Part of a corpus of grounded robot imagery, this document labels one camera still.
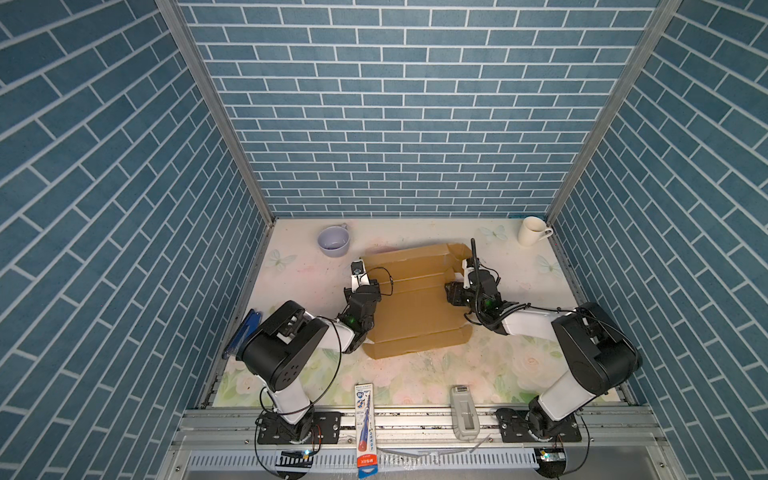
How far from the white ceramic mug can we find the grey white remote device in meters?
0.58

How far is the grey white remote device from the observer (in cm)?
72

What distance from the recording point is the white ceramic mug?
1.08m
